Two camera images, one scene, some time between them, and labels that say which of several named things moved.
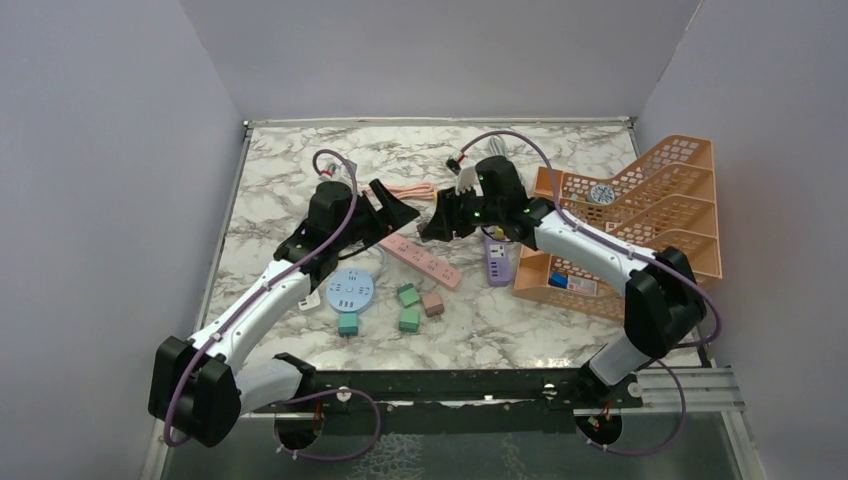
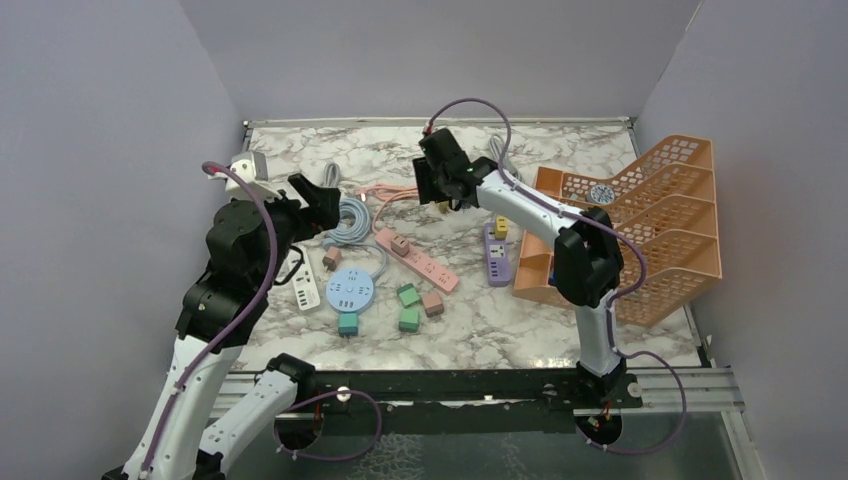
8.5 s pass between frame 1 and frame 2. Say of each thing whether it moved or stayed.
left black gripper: moved
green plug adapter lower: stayed
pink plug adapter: stayed
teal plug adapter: stayed
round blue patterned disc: stayed
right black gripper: moved
